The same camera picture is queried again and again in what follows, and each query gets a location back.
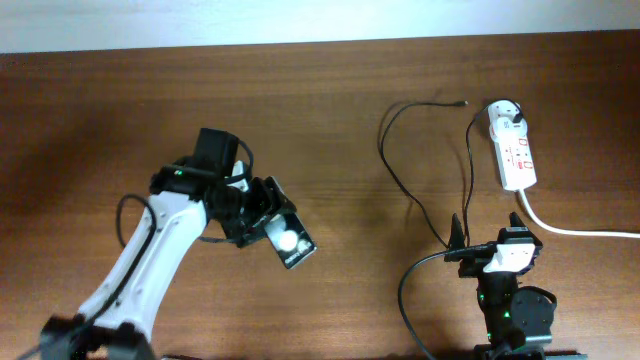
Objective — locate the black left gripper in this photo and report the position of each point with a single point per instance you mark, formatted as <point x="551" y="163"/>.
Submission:
<point x="268" y="198"/>

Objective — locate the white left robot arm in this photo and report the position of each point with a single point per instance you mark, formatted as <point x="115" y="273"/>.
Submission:
<point x="209" y="185"/>

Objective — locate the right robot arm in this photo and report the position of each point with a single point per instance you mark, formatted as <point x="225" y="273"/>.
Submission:
<point x="518" y="318"/>

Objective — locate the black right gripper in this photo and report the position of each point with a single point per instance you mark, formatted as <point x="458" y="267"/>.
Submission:
<point x="456" y="238"/>

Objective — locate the black base bracket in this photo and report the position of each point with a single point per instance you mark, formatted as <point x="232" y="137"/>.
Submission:
<point x="485" y="352"/>

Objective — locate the white charger plug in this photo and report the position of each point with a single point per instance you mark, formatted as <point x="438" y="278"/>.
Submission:
<point x="506" y="121"/>

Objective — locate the black smartphone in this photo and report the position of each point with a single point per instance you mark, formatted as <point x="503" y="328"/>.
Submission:
<point x="290" y="239"/>

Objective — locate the white power strip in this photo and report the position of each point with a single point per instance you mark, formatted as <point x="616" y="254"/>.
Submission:
<point x="515" y="163"/>

